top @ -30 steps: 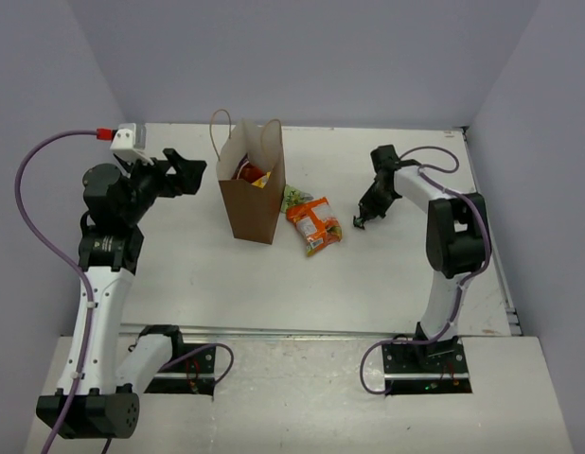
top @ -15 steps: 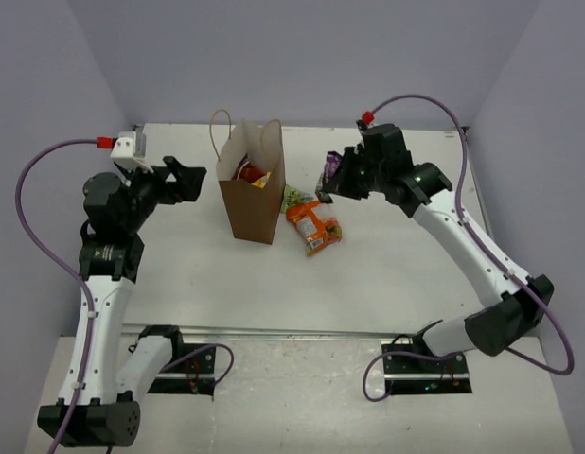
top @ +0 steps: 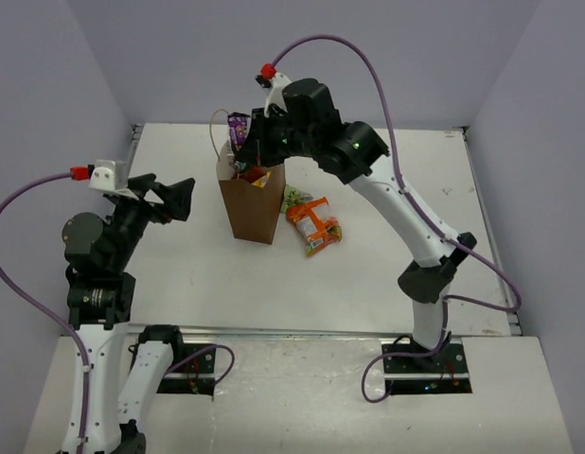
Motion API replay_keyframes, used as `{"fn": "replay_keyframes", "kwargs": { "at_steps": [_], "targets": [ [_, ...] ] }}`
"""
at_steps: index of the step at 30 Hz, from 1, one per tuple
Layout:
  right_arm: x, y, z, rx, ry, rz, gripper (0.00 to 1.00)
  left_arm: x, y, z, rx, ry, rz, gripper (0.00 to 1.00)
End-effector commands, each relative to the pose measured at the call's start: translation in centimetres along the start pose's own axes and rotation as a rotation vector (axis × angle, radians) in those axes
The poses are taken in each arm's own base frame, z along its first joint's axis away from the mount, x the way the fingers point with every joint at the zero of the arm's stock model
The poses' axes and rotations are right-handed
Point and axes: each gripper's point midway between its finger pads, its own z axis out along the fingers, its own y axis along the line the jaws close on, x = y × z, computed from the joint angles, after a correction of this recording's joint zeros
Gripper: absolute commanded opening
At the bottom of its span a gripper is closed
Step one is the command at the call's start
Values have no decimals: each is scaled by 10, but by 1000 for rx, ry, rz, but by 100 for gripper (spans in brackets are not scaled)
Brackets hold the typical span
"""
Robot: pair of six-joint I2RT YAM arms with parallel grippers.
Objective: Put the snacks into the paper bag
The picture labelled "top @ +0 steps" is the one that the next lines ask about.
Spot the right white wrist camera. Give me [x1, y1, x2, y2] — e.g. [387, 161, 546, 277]
[255, 63, 292, 117]

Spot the red Doritos chip bag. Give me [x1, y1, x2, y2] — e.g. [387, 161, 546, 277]
[233, 163, 265, 183]

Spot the yellow M&M's packet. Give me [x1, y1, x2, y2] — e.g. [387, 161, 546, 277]
[252, 171, 272, 188]

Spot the orange Reese's packet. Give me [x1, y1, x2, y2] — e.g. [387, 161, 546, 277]
[286, 198, 343, 257]

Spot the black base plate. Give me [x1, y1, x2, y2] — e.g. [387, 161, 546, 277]
[157, 350, 216, 396]
[382, 340, 472, 395]

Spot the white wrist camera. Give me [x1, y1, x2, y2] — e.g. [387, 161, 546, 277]
[88, 160, 138, 200]
[255, 63, 292, 117]

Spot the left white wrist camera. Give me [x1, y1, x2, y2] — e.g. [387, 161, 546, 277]
[88, 160, 138, 200]

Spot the green candy packet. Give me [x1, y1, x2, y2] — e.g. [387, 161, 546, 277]
[280, 184, 313, 214]

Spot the brown M&M's packet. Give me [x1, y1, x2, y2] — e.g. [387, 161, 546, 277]
[227, 112, 251, 149]

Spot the brown paper bag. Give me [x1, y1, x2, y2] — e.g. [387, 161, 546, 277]
[208, 109, 286, 245]

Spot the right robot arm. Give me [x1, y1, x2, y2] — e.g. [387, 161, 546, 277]
[234, 73, 477, 372]

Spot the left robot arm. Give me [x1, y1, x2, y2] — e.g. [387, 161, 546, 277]
[61, 174, 195, 453]

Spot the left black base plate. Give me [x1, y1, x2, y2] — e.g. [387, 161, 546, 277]
[157, 350, 216, 396]

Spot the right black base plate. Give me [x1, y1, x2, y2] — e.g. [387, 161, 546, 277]
[382, 340, 472, 395]

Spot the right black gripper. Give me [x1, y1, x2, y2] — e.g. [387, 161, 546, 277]
[236, 104, 319, 167]

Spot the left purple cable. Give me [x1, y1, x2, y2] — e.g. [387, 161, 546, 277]
[0, 165, 236, 445]

